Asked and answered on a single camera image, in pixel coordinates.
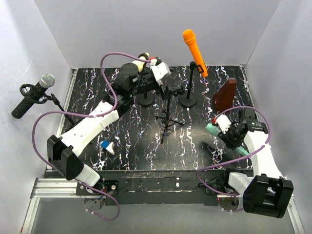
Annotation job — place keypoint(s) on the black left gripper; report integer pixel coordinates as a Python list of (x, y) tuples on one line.
[(160, 89)]

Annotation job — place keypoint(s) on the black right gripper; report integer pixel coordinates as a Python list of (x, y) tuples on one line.
[(225, 137)]

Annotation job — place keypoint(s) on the black tripod microphone stand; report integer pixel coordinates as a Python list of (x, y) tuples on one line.
[(166, 120)]

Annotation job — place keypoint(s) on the mint green toy microphone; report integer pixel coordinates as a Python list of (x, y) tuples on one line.
[(213, 130)]

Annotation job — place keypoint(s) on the black round-base stand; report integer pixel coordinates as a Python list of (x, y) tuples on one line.
[(188, 100), (145, 99)]

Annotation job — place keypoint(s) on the cream wooden microphone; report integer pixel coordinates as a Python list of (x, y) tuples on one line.
[(140, 65)]

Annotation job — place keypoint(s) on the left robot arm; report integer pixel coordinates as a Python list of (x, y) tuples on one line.
[(132, 80)]

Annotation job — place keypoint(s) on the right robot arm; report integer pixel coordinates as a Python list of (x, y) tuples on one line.
[(267, 192)]

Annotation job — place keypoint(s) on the black round-base stand, orange mic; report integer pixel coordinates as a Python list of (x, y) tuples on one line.
[(188, 100)]

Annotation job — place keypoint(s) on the orange microphone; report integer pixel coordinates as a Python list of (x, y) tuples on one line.
[(190, 40)]

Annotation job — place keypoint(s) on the silver-headed black microphone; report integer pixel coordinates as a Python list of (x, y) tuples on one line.
[(33, 94)]

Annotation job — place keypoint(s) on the brown wooden metronome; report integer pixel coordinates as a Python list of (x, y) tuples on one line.
[(224, 97)]

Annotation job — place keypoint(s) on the blue and white toy block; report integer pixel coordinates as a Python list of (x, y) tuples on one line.
[(108, 146)]

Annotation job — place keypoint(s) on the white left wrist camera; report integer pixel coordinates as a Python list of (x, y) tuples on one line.
[(159, 69)]

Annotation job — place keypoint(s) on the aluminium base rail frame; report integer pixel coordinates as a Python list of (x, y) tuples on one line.
[(158, 192)]

